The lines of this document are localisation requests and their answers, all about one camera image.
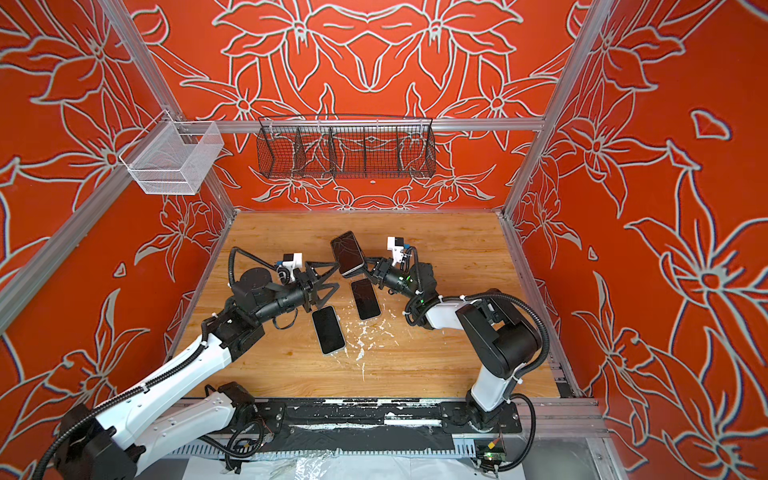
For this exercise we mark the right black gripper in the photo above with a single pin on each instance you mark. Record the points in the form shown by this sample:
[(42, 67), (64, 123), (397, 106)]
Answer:
[(382, 273)]

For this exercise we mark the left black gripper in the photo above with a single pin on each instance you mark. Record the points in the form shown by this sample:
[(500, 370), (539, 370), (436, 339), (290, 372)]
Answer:
[(320, 279)]

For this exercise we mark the phone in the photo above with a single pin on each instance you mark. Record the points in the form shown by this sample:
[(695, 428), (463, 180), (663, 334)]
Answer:
[(365, 299), (327, 327), (348, 254)]

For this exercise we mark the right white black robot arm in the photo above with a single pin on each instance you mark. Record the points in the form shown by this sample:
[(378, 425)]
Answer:
[(507, 335)]

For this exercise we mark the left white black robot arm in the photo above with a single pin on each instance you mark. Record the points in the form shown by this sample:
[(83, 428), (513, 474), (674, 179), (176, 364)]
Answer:
[(108, 441)]

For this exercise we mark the phone in white case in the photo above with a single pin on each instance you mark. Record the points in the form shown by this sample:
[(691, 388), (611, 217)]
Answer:
[(327, 327)]

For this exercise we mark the clear plastic bin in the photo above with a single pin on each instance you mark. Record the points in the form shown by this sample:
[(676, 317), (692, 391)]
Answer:
[(167, 161)]

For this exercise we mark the small green circuit board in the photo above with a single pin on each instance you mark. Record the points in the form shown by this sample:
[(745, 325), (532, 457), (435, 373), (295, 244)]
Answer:
[(490, 454)]

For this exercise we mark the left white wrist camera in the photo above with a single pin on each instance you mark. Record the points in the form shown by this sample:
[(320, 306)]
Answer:
[(288, 265)]

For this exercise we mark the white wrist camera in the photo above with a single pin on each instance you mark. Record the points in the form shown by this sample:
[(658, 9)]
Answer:
[(398, 249), (288, 265)]

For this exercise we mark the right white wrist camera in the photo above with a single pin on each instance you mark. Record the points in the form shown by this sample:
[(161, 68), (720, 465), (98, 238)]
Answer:
[(398, 249)]

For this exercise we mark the black wire basket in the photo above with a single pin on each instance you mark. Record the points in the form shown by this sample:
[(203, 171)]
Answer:
[(346, 148)]

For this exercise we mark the aluminium frame rails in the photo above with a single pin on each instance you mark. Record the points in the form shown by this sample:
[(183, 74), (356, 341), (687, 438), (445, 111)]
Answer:
[(134, 132)]

